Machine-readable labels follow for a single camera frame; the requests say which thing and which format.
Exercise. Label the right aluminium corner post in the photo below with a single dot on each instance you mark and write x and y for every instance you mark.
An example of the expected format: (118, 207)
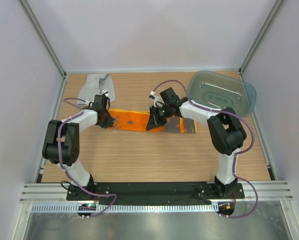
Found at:
(273, 13)

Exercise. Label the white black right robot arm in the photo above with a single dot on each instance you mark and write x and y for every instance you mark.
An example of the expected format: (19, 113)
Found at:
(226, 131)

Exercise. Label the left aluminium corner post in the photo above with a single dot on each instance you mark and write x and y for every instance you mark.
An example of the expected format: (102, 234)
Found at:
(42, 36)

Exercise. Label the white slotted cable duct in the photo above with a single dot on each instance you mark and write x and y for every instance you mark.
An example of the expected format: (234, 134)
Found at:
(115, 209)

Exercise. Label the light grey panda towel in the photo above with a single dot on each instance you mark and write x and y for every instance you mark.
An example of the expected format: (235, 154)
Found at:
(96, 84)

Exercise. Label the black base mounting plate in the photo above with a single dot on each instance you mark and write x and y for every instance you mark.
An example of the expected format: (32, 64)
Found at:
(166, 193)

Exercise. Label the aluminium corner post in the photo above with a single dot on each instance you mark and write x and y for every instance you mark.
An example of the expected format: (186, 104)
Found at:
(42, 36)
(273, 13)

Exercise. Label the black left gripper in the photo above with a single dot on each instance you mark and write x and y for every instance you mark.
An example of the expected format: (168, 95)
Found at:
(109, 121)

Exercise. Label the teal transparent plastic tub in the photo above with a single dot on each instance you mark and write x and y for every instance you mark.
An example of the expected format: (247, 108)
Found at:
(215, 90)

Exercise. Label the aluminium frame rail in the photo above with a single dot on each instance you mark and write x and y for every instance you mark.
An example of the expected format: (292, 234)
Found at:
(274, 190)

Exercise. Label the orange yellow grey giraffe towel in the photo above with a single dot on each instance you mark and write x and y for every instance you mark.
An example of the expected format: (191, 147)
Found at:
(136, 121)

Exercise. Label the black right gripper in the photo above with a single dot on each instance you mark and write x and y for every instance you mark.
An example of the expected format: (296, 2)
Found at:
(154, 121)

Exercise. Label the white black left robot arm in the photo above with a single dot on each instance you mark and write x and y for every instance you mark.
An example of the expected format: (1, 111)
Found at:
(62, 140)

